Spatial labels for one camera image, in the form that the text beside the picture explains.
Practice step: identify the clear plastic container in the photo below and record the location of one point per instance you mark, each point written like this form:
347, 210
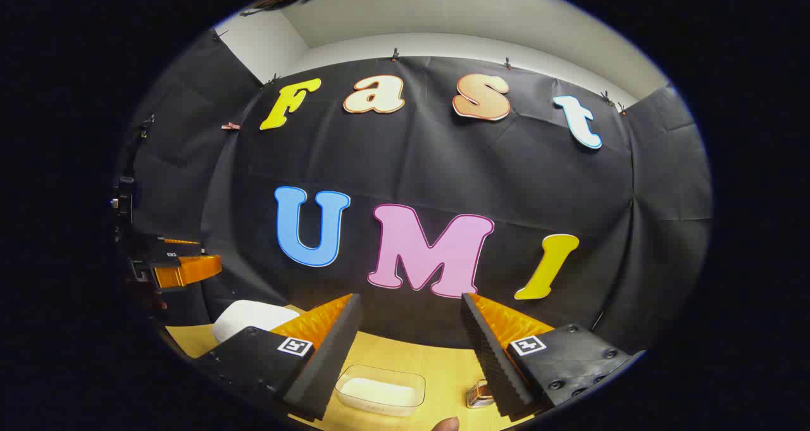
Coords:
380, 374

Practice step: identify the white rice heap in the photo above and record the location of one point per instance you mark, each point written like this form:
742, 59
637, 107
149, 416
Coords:
380, 393

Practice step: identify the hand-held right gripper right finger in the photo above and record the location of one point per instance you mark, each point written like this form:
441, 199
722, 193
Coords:
490, 361

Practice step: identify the black backdrop cloth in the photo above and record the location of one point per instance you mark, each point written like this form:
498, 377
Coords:
430, 165

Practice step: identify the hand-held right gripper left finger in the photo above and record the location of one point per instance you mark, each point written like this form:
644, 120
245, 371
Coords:
330, 361

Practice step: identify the copper cloth clip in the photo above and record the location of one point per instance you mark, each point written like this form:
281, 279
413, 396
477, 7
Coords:
231, 126

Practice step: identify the white rice cooker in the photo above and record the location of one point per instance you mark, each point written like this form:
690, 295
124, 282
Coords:
253, 317

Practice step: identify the clear ribbed chopstick holder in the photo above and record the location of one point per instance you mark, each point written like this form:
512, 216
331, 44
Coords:
479, 396

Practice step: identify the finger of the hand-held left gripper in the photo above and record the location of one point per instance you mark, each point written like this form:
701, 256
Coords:
186, 271
180, 243

